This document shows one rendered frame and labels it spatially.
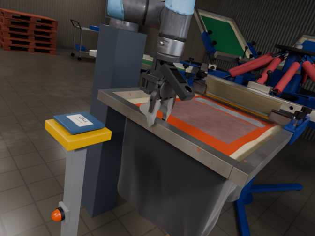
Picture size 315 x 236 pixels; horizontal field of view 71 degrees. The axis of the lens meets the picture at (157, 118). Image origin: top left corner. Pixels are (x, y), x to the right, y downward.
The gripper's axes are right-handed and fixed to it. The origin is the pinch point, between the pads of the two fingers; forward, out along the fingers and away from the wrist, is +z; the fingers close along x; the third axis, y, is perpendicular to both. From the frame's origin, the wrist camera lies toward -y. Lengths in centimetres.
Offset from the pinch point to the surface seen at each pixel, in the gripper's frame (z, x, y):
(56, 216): 32.0, 24.5, 11.0
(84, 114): 1.2, 16.0, 14.6
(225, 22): -49, -217, 99
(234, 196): 31, -35, -21
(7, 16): 21, -130, 576
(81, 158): 12.8, 18.5, 10.0
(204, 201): 19.6, -7.1, -19.3
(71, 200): 27.2, 20.4, 10.0
